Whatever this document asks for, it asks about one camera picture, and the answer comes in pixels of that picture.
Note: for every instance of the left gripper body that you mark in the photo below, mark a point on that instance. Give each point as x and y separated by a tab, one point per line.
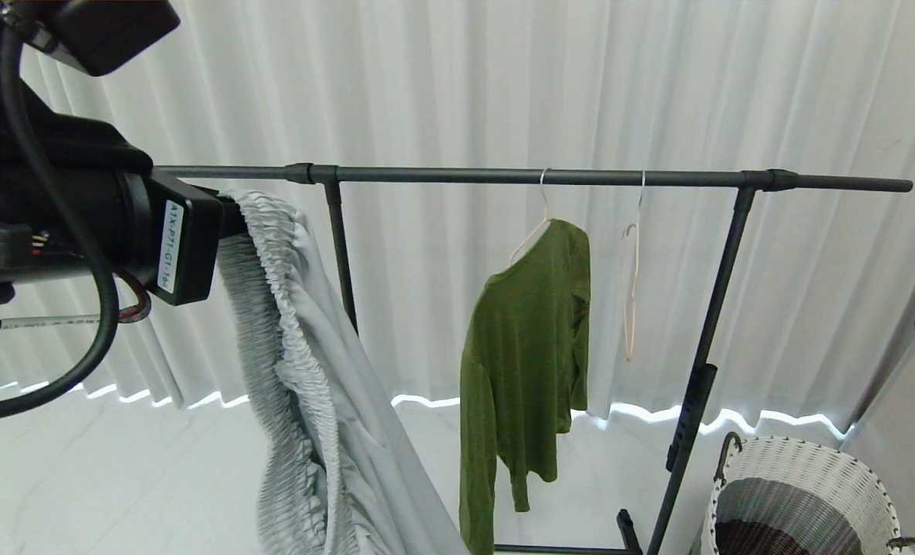
187	247

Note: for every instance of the pale grey shorts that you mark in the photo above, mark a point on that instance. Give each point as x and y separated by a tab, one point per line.
326	385

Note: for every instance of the pink clothes hanger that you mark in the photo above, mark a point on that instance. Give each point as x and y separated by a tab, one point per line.
630	308
534	231

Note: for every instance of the green long-sleeved shirt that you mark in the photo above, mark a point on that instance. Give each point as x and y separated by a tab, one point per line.
526	347

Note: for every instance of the white laundry basket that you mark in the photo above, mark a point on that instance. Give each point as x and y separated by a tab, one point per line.
804	470

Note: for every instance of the black clothes rack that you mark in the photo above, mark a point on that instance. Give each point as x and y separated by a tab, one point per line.
465	176

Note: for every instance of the white curtain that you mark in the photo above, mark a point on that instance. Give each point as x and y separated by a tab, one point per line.
426	92

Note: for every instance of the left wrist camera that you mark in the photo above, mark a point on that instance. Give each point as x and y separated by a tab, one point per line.
110	31

